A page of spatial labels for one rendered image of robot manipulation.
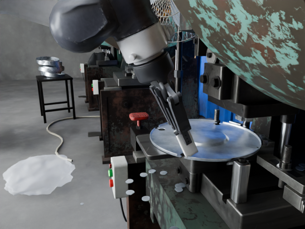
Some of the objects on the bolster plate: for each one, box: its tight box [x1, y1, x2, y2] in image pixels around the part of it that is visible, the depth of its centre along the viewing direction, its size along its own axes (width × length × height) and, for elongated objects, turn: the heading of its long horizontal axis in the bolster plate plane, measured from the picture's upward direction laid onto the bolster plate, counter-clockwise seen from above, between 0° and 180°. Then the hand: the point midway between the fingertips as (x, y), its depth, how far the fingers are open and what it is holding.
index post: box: [230, 158, 251, 204], centre depth 56 cm, size 3×3×10 cm
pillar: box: [277, 123, 292, 159], centre depth 68 cm, size 2×2×14 cm
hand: (186, 141), depth 58 cm, fingers closed
